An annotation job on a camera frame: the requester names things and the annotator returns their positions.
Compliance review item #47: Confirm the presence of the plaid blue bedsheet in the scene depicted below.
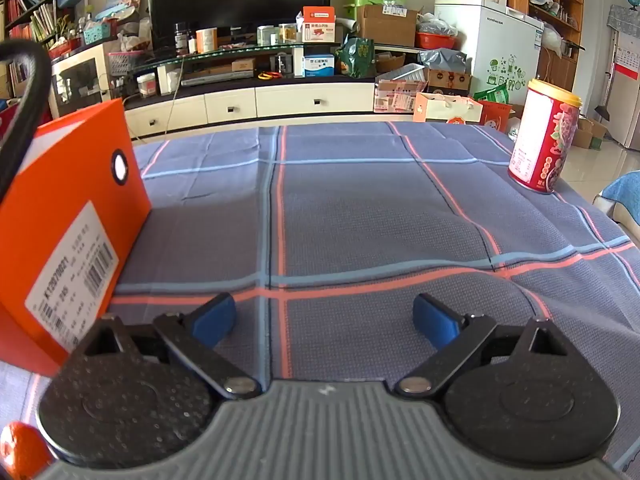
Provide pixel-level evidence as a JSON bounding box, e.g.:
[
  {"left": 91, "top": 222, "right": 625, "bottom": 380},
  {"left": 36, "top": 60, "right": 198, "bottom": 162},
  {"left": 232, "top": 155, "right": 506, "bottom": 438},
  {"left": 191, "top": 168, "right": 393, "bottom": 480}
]
[{"left": 24, "top": 122, "right": 639, "bottom": 479}]

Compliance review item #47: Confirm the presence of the white microwave cabinet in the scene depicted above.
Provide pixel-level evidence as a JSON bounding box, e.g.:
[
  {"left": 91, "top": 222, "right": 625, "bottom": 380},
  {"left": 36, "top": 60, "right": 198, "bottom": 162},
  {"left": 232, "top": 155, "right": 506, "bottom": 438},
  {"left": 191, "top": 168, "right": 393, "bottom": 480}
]
[{"left": 49, "top": 40, "right": 119, "bottom": 118}]

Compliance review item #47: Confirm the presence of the brown cardboard box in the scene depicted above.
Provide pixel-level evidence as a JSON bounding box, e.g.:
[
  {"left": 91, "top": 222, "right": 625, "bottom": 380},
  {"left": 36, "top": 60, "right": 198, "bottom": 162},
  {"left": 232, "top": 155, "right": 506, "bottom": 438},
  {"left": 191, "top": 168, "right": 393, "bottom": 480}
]
[{"left": 356, "top": 4, "right": 418, "bottom": 48}]

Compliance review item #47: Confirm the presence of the black cable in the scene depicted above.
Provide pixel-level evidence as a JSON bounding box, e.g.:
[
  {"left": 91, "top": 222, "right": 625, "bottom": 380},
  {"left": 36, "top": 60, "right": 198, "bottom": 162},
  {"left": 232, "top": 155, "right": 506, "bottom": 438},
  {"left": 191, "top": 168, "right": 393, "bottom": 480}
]
[{"left": 0, "top": 38, "right": 53, "bottom": 201}]

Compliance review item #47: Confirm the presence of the white mini fridge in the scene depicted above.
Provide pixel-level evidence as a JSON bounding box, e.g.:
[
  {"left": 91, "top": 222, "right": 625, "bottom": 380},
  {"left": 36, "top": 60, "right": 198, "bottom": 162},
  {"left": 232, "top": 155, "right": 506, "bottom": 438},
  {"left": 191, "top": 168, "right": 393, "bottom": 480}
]
[{"left": 434, "top": 0, "right": 544, "bottom": 105}]

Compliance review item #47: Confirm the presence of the wooden bookshelf right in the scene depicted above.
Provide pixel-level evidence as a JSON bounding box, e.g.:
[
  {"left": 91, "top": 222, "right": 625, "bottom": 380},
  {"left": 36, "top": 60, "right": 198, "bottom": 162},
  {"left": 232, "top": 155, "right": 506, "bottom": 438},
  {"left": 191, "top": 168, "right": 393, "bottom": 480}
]
[{"left": 506, "top": 0, "right": 585, "bottom": 90}]

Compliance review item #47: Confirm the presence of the orange white medicine box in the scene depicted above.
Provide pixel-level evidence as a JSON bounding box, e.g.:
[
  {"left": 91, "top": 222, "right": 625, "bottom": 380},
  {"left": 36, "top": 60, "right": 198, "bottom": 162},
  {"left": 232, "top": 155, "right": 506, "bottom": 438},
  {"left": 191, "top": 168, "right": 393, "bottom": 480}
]
[{"left": 302, "top": 6, "right": 336, "bottom": 44}]

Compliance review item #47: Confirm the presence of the white tv cabinet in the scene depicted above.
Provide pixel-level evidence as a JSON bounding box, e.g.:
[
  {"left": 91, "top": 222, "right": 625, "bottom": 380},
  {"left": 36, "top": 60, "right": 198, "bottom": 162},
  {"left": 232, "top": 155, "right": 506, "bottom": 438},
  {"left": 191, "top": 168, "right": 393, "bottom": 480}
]
[{"left": 125, "top": 81, "right": 374, "bottom": 139}]

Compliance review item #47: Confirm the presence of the red tomato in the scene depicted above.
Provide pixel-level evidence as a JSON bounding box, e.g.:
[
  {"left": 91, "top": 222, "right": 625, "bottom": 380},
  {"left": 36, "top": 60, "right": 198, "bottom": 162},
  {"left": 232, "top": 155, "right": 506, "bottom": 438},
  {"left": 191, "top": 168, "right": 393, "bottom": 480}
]
[{"left": 1, "top": 422, "right": 54, "bottom": 480}]

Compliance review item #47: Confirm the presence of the orange cardboard box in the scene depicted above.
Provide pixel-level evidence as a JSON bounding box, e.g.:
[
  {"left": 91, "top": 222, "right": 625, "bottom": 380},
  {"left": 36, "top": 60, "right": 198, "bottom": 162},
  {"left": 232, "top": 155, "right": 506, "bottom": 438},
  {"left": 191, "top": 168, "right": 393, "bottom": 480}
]
[{"left": 1, "top": 100, "right": 151, "bottom": 377}]

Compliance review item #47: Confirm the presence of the red cylindrical can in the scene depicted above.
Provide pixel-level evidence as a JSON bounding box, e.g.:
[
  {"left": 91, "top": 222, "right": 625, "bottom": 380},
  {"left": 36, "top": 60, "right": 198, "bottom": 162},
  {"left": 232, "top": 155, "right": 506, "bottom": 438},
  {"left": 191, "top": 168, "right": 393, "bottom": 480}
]
[{"left": 508, "top": 79, "right": 582, "bottom": 194}]

